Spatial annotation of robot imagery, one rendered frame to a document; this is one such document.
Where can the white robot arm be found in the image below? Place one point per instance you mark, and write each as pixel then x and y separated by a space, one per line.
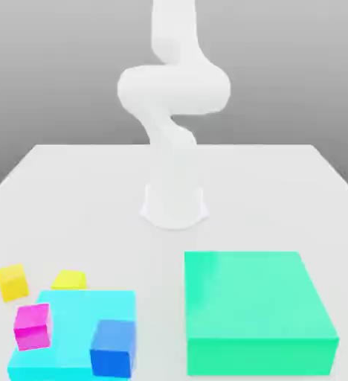
pixel 174 89

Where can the small yellow cube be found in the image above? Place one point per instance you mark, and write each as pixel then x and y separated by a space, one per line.
pixel 12 282
pixel 69 280

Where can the small blue cube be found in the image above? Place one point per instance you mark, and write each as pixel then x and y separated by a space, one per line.
pixel 111 348

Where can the small magenta cube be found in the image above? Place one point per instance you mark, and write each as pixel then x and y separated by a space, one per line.
pixel 32 326

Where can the large green box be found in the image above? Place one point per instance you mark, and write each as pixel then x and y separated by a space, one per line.
pixel 251 297

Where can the large cyan box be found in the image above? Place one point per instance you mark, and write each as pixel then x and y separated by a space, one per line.
pixel 73 321

